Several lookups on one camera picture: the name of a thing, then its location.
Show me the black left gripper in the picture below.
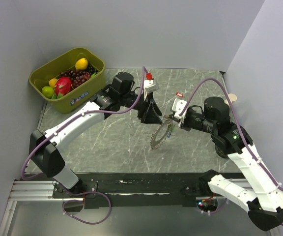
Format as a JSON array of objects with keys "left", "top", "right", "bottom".
[{"left": 120, "top": 90, "right": 163, "bottom": 125}]

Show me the red key tag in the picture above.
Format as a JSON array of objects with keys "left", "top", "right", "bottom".
[{"left": 176, "top": 92, "right": 184, "bottom": 97}]

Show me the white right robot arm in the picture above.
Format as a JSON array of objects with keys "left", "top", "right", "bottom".
[{"left": 171, "top": 97, "right": 283, "bottom": 231}]

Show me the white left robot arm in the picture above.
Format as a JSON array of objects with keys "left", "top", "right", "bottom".
[{"left": 29, "top": 72, "right": 162, "bottom": 198}]

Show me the black tape roll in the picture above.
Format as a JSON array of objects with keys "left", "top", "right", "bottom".
[{"left": 215, "top": 146, "right": 228, "bottom": 159}]

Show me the soap pump bottle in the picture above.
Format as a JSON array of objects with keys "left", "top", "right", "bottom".
[{"left": 225, "top": 93, "right": 237, "bottom": 106}]

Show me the olive green plastic bin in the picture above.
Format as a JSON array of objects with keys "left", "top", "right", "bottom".
[{"left": 28, "top": 48, "right": 106, "bottom": 114}]

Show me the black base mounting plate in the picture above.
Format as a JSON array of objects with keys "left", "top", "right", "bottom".
[{"left": 21, "top": 172, "right": 233, "bottom": 209}]

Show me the dark red grape bunch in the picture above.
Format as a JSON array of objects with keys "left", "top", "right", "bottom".
[{"left": 58, "top": 64, "right": 99, "bottom": 90}]

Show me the yellow lemon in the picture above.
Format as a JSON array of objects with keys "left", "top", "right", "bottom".
[{"left": 75, "top": 58, "right": 88, "bottom": 70}]

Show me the red dragon fruit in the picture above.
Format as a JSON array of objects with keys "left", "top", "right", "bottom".
[{"left": 55, "top": 77, "right": 72, "bottom": 97}]

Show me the small orange fruit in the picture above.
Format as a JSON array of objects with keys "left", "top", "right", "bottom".
[{"left": 49, "top": 78, "right": 57, "bottom": 88}]

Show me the green lime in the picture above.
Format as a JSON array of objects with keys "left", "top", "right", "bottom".
[{"left": 41, "top": 86, "right": 55, "bottom": 99}]

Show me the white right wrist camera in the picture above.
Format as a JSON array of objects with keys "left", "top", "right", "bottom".
[{"left": 171, "top": 98, "right": 187, "bottom": 122}]

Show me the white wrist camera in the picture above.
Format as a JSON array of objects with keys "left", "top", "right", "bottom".
[
  {"left": 171, "top": 98, "right": 187, "bottom": 122},
  {"left": 143, "top": 79, "right": 159, "bottom": 100}
]

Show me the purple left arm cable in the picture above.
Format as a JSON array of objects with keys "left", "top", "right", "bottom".
[{"left": 21, "top": 66, "right": 153, "bottom": 224}]

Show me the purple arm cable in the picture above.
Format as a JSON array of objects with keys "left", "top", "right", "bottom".
[
  {"left": 178, "top": 78, "right": 283, "bottom": 230},
  {"left": 21, "top": 66, "right": 153, "bottom": 224}
]

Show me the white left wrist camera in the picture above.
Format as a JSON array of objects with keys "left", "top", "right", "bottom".
[{"left": 143, "top": 79, "right": 159, "bottom": 100}]

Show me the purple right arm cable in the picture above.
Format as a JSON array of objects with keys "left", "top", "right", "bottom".
[{"left": 178, "top": 78, "right": 283, "bottom": 230}]

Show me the aluminium rail frame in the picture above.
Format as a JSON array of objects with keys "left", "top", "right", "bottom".
[{"left": 0, "top": 178, "right": 63, "bottom": 236}]

